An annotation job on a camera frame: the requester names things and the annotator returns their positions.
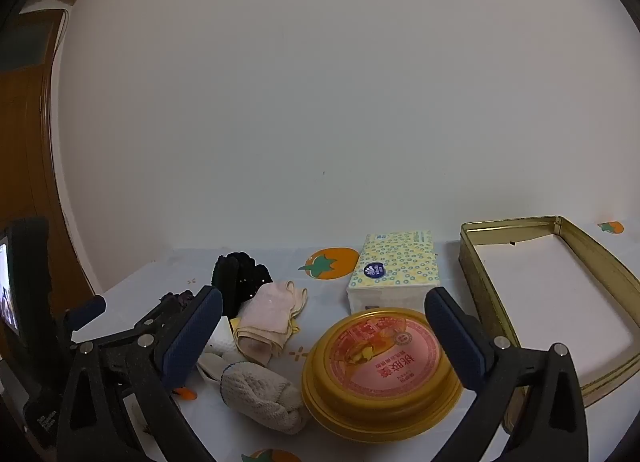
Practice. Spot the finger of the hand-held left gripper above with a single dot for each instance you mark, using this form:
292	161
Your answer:
89	310

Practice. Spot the black fuzzy cloth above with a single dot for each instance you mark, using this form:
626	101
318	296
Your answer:
240	274

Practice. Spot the brown wooden door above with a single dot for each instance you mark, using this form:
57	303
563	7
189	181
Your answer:
30	152

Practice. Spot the round gold tin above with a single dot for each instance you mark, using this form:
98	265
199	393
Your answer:
380	367

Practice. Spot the rectangular gold tin box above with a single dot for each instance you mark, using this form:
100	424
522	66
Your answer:
482	292

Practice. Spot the yellow patterned tissue pack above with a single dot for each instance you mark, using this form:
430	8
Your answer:
395	267

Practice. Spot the pale pink sock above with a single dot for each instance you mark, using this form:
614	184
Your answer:
265	317

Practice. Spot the small lit screen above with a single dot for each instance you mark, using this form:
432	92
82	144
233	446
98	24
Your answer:
9	292

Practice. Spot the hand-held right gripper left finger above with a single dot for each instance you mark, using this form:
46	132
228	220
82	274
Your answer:
192	337

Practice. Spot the white fruit-print tablecloth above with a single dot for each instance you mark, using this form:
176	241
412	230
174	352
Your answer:
325	302

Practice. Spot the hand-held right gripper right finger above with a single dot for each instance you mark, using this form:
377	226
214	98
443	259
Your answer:
452	342

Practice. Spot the dark purple fuzzy sock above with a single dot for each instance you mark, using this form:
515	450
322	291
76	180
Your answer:
180	298

